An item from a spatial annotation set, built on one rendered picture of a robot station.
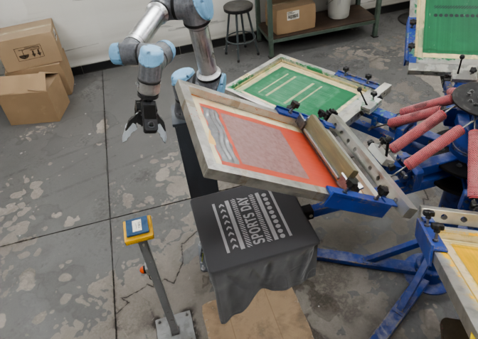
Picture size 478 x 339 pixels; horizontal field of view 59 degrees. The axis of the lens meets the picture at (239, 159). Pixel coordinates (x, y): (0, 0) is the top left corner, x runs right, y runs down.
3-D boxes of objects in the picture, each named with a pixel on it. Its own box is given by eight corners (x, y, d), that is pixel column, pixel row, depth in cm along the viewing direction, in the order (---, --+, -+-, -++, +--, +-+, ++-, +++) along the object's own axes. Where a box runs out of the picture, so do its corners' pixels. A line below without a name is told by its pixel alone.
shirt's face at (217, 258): (210, 272, 172) (210, 271, 171) (190, 200, 204) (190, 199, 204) (319, 241, 179) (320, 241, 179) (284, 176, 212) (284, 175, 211)
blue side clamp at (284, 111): (272, 122, 193) (280, 110, 190) (269, 116, 197) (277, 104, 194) (323, 137, 207) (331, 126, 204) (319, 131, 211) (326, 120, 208)
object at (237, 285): (225, 325, 199) (214, 272, 171) (222, 318, 201) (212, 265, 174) (316, 297, 205) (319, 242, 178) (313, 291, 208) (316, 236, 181)
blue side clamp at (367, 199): (323, 206, 152) (333, 192, 148) (317, 197, 155) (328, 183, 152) (382, 218, 166) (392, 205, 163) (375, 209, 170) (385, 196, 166)
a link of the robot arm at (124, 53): (151, -14, 175) (102, 44, 141) (176, -15, 173) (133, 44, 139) (158, 12, 183) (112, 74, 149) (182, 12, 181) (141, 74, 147)
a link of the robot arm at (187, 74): (178, 88, 217) (173, 65, 208) (203, 89, 214) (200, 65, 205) (171, 101, 208) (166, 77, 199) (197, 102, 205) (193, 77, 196)
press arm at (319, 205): (228, 243, 193) (227, 235, 189) (225, 234, 198) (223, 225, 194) (466, 178, 212) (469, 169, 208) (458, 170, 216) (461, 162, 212)
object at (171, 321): (159, 354, 244) (114, 252, 182) (155, 320, 261) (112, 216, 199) (196, 342, 248) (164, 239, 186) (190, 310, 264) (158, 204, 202)
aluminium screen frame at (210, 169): (203, 177, 129) (208, 168, 128) (174, 86, 173) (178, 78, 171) (383, 214, 166) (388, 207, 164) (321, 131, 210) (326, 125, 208)
